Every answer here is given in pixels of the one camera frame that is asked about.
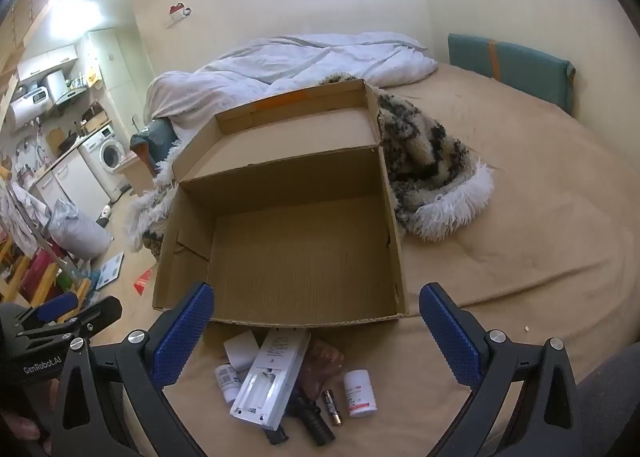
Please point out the beige bedside cabinet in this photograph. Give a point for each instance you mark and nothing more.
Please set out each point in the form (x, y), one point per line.
(132, 172)

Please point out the white base cabinet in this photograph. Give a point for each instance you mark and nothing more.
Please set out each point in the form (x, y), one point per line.
(75, 182)

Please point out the white wall cabinet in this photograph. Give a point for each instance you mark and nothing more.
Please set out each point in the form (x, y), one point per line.
(50, 59)

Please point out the white charger cube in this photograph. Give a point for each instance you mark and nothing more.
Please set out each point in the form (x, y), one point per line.
(240, 349)

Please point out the small white bottle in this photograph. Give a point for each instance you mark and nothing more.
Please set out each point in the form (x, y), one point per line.
(226, 382)

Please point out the yellow wooden chair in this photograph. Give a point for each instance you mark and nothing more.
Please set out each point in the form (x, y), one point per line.
(15, 272)

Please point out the reddish plastic bag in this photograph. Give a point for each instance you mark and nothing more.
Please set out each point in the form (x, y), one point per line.
(325, 362)

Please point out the red white wall ornament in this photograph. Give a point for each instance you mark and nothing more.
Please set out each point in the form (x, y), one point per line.
(179, 11)

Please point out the white washing machine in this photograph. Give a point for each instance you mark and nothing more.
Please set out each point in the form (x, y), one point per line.
(107, 152)

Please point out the white black slipper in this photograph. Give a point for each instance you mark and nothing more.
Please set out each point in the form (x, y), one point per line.
(105, 214)

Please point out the person's left hand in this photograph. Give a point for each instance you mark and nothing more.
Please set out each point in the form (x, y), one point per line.
(17, 426)

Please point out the patterned fuzzy blanket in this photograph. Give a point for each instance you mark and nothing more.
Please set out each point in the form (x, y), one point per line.
(425, 152)

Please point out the cream tall cupboard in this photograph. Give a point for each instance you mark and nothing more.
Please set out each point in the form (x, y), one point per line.
(112, 77)

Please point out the black gold battery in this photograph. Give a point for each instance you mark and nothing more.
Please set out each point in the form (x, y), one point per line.
(331, 407)

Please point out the white duvet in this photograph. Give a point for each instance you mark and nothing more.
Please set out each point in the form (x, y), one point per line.
(280, 62)

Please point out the grey plastic bag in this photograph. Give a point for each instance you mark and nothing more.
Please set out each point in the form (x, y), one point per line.
(80, 234)

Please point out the white hanging cloth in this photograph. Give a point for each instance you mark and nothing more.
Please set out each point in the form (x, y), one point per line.
(25, 209)

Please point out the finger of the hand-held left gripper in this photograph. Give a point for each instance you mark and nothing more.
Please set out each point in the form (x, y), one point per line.
(55, 306)
(100, 313)

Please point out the black flashlight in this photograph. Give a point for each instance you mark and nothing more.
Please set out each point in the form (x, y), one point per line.
(312, 419)

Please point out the white bottle with red label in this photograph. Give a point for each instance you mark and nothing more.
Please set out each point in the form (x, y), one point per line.
(360, 392)

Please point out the white water heater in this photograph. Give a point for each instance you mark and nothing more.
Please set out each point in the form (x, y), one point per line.
(27, 107)

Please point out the small brown box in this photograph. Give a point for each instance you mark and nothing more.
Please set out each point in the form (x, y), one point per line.
(94, 121)

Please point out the white bathroom scale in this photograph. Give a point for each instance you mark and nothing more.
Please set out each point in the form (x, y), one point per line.
(109, 269)

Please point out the long white box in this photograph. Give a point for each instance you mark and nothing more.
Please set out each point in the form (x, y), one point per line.
(270, 377)

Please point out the brown cardboard box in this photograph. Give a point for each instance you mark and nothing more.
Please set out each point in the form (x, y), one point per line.
(300, 247)

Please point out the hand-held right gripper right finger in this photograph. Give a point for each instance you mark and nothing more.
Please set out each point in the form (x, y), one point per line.
(450, 332)

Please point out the red box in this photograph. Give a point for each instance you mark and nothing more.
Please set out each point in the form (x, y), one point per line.
(145, 282)

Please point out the white cylindrical appliance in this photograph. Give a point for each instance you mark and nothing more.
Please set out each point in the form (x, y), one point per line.
(56, 86)

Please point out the red bag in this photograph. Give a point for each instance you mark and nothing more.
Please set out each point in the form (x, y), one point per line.
(37, 277)

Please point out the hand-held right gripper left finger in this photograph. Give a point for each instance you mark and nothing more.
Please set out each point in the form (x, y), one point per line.
(182, 332)

